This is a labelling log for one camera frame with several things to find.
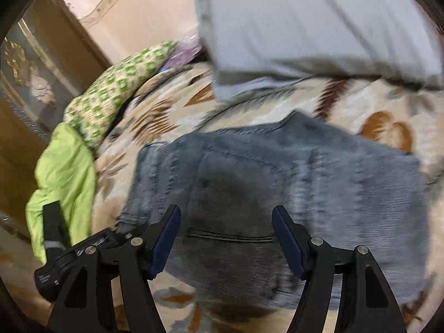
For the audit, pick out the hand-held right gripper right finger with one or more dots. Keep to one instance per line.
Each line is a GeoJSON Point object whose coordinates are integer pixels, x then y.
{"type": "Point", "coordinates": [289, 246]}

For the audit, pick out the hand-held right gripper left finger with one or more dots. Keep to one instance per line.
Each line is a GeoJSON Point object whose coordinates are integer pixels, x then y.
{"type": "Point", "coordinates": [164, 246]}

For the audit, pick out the grey-blue denim pants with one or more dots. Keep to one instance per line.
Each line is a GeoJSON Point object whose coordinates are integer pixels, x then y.
{"type": "Point", "coordinates": [312, 180]}

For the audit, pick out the lime green cloth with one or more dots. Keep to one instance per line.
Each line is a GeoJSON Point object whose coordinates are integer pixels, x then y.
{"type": "Point", "coordinates": [66, 173]}

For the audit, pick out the cream leaf-print blanket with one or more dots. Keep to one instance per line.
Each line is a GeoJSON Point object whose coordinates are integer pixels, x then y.
{"type": "Point", "coordinates": [166, 111]}

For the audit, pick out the wooden cabinet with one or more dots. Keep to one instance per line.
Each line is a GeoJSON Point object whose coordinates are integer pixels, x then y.
{"type": "Point", "coordinates": [20, 128]}

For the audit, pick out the green checkered cloth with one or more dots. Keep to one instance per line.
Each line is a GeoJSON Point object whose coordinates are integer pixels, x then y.
{"type": "Point", "coordinates": [111, 93]}

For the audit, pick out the purple plastic bag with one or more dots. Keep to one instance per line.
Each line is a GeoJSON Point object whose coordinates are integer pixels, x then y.
{"type": "Point", "coordinates": [180, 55]}

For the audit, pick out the grey pillow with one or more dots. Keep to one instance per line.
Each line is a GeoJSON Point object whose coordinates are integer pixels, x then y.
{"type": "Point", "coordinates": [312, 24]}

